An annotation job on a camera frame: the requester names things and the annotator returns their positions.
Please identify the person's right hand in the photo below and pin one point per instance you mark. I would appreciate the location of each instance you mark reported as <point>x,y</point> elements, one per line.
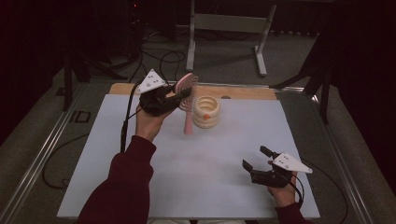
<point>285,196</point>

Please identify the black stand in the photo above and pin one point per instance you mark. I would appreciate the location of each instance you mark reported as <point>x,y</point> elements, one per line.
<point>323,93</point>
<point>67,81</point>

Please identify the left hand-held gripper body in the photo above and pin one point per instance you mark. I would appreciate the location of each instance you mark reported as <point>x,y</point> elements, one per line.
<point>155,102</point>

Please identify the cream ribbed cup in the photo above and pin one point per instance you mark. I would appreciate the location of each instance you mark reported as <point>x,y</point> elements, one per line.
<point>206,119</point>

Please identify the white table mat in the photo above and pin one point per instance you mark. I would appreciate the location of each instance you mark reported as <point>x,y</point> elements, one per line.
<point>202,180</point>

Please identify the metal frame rail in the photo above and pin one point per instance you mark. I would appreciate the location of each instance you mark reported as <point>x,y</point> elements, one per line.
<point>342,174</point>
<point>40,158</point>

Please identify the person's left hand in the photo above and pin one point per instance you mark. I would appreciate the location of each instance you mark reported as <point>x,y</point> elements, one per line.
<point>149,126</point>

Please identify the pink hairbrush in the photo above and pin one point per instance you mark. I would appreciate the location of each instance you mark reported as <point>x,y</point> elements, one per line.
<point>188,124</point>

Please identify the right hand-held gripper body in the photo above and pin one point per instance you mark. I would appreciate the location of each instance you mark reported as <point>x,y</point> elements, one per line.
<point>271,179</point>

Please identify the black equipment tower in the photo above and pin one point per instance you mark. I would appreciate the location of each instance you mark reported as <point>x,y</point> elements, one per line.
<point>135,28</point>

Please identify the white metal stand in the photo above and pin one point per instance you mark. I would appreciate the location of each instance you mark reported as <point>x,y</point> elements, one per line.
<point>224,23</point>

